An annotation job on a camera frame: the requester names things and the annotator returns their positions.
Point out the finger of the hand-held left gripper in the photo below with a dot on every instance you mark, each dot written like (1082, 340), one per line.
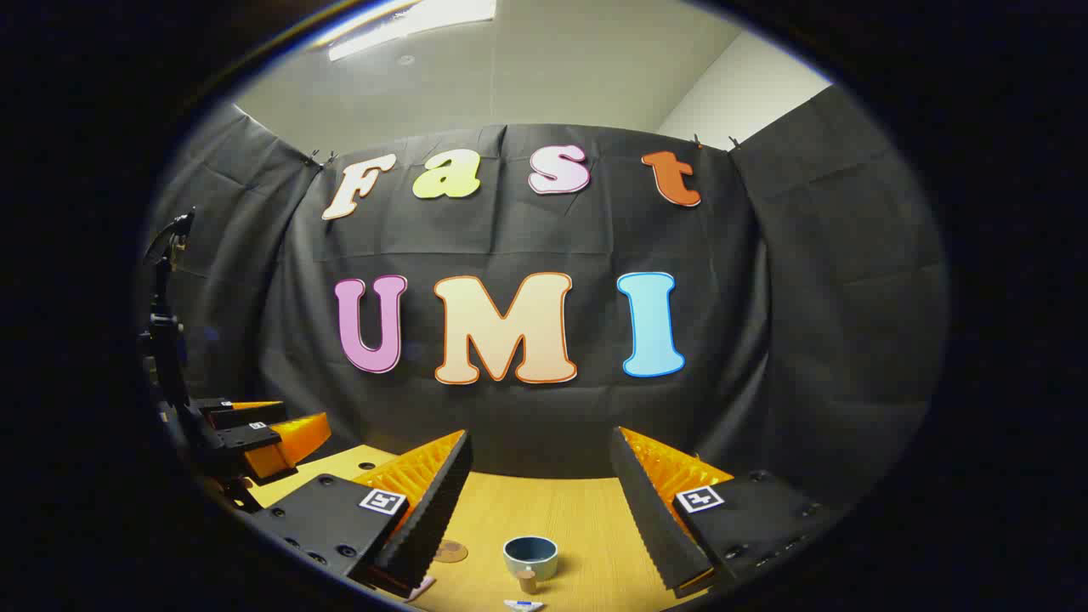
(280, 446)
(246, 414)

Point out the wooden desktop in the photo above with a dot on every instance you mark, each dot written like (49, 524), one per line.
(552, 510)

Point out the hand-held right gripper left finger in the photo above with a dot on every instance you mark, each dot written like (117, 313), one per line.
(425, 518)

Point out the ceiling light panel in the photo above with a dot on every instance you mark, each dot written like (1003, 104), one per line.
(416, 21)

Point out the black backdrop cloth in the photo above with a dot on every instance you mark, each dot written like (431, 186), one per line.
(765, 323)

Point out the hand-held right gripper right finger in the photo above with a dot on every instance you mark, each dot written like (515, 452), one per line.
(650, 510)

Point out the white toothpaste tube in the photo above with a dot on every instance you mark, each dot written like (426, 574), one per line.
(523, 605)

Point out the round wooden coaster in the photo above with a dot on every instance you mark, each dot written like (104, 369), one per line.
(452, 552)

